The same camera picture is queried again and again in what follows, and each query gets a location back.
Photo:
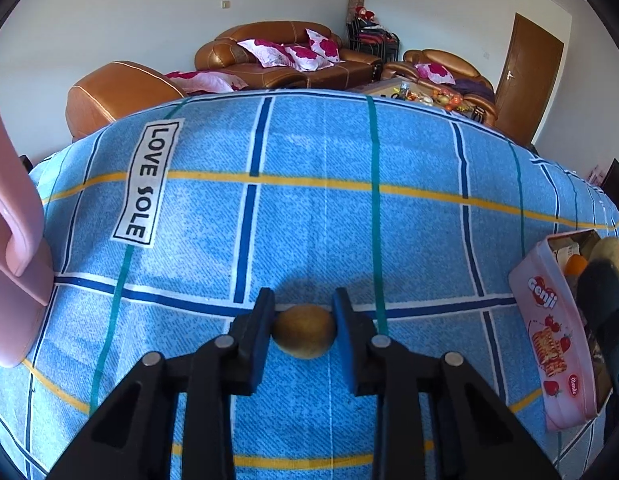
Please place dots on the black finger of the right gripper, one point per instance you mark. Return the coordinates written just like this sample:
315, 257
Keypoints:
598, 299

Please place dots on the brown leather three-seat sofa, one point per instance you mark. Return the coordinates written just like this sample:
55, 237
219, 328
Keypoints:
276, 54

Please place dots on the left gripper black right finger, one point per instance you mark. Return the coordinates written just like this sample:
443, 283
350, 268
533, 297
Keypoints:
443, 400

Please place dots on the blue plaid tablecloth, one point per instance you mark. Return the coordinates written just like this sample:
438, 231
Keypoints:
165, 225

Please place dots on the pale round fruit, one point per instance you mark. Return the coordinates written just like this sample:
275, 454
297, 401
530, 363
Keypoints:
606, 249

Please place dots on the pink electric kettle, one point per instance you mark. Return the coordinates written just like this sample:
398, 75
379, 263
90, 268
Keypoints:
26, 275

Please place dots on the pink biscuit tin box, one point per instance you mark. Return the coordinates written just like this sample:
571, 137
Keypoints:
575, 383

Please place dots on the stacked dark chairs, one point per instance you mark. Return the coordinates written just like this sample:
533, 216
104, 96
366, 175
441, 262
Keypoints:
365, 33

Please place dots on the small orange in box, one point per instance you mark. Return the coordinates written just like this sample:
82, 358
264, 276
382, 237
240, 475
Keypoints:
575, 266

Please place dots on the pink white cushion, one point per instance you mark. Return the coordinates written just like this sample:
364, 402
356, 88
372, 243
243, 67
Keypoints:
323, 46

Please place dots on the brown wooden door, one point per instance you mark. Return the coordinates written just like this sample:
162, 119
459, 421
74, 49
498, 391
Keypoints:
529, 75

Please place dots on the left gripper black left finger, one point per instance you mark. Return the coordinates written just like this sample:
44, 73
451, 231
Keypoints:
130, 435

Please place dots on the wooden coffee table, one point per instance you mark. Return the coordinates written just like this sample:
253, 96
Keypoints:
426, 94

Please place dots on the brown leather armchair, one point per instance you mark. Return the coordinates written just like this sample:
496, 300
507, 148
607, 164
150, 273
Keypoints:
441, 69

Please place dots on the yellow-green kiwi fruit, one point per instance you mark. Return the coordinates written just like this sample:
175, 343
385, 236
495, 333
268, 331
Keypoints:
305, 331

